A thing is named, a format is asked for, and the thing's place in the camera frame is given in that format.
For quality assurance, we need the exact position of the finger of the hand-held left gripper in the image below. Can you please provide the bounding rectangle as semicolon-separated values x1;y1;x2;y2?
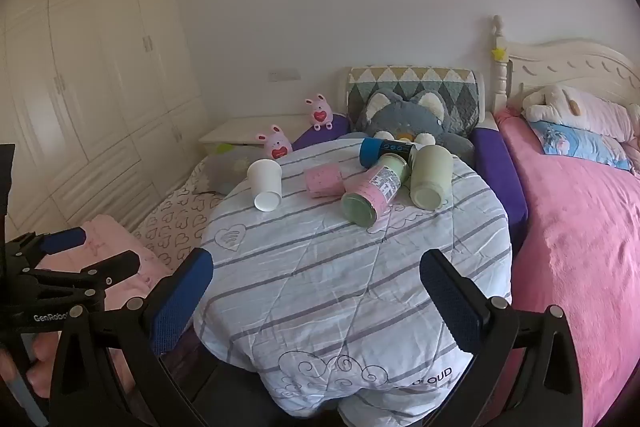
7;227;87;269
20;250;141;297

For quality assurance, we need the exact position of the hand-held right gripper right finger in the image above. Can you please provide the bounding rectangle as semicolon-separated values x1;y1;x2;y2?
419;249;593;427

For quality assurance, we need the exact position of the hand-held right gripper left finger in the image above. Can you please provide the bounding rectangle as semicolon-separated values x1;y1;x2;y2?
50;248;215;427

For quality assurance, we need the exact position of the plain green cup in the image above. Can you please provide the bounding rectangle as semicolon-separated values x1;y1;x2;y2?
409;145;454;211

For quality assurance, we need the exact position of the green cup with pink label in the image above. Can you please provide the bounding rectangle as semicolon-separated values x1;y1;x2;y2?
341;154;412;228

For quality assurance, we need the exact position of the white paper cup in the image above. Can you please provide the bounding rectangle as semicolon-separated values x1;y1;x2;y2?
247;159;283;212

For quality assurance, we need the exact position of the blue and black cup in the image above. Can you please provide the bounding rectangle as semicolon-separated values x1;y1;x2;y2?
359;137;418;168

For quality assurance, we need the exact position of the pink dotted cup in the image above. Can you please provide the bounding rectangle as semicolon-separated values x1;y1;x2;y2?
304;163;346;198

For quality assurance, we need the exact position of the person's left hand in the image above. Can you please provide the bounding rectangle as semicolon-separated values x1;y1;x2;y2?
0;333;62;390

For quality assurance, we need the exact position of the folded pink blanket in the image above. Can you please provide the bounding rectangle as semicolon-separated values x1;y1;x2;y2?
35;213;173;313

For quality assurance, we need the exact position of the heart printed bed sheet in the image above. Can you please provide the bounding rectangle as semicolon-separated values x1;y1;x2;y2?
131;154;226;273

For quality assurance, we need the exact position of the striped white quilt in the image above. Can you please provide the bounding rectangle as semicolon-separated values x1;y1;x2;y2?
192;134;516;413

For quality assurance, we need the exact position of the grey pillow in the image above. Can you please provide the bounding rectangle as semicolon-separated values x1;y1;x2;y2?
202;152;266;196

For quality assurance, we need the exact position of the purple bed bumper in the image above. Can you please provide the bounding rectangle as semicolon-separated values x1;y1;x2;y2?
292;113;352;150
470;127;530;253

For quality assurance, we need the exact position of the pink fleece bedspread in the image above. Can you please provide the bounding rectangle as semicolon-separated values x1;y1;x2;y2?
492;109;640;427

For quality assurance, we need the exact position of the pink bunny toy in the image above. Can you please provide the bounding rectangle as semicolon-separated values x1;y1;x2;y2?
256;124;293;160
305;94;335;130

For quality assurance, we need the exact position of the white nightstand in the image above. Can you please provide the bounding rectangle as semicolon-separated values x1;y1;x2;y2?
199;114;321;146

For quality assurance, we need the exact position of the cream wardrobe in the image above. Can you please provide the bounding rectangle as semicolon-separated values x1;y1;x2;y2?
0;0;211;243

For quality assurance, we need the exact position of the grey cat plush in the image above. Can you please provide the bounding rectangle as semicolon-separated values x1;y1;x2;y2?
340;88;476;168

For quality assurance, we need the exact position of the blue printed pillow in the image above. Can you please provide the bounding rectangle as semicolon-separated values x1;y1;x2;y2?
527;121;633;172

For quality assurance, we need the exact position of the diamond patterned headboard cover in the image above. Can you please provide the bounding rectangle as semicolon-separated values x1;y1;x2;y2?
345;66;486;132

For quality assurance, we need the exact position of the white and pink plush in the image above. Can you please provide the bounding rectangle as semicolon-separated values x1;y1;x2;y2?
521;84;640;142

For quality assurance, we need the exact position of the white carved bed headboard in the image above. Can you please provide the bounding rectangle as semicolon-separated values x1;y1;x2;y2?
489;14;640;118

